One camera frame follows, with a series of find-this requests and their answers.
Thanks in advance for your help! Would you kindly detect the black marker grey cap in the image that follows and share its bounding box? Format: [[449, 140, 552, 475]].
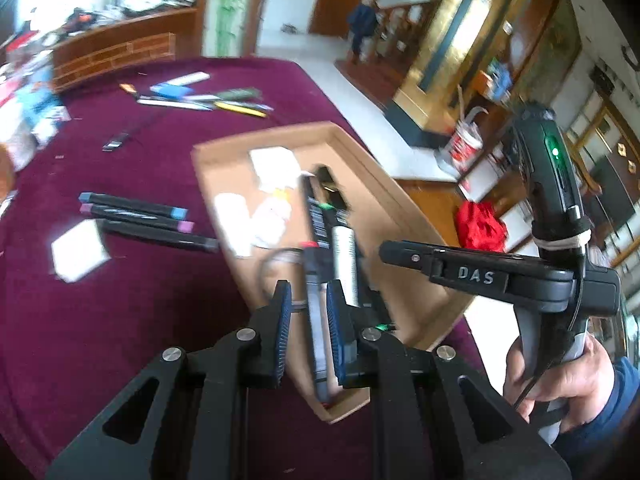
[[96, 219, 219, 252]]

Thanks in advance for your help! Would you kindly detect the black marker blue cap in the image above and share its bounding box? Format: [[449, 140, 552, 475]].
[[78, 192, 188, 220]]

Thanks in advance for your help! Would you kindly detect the white power adapter plug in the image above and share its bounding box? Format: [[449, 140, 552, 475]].
[[248, 146, 302, 193]]

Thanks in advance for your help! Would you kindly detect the small white plastic bottle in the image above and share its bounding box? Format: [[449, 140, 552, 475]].
[[214, 193, 253, 258]]

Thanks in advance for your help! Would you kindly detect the person right hand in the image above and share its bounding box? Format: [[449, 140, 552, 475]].
[[503, 334, 615, 434]]

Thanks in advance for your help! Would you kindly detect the red cloth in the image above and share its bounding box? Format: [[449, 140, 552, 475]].
[[454, 200, 508, 252]]

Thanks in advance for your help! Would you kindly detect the black electrical tape roll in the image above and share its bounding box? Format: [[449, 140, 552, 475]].
[[257, 247, 307, 311]]

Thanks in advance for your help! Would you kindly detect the cardboard tray box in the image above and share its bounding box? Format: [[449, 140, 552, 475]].
[[192, 122, 471, 424]]

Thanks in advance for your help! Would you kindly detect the black marker pink cap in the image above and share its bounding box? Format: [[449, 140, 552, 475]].
[[80, 203, 194, 233]]

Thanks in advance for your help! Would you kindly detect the white charger block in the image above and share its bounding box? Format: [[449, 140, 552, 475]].
[[51, 220, 111, 283]]

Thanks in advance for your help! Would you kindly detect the green pen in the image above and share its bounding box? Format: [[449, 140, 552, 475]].
[[208, 88, 262, 101]]

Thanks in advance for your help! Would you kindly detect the person in blue jacket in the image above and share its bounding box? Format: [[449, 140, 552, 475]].
[[347, 0, 380, 64]]

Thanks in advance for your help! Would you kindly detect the blue white pen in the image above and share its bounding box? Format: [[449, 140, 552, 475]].
[[150, 84, 193, 100]]

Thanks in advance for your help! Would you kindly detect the black pen on table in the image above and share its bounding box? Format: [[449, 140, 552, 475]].
[[101, 113, 160, 153]]

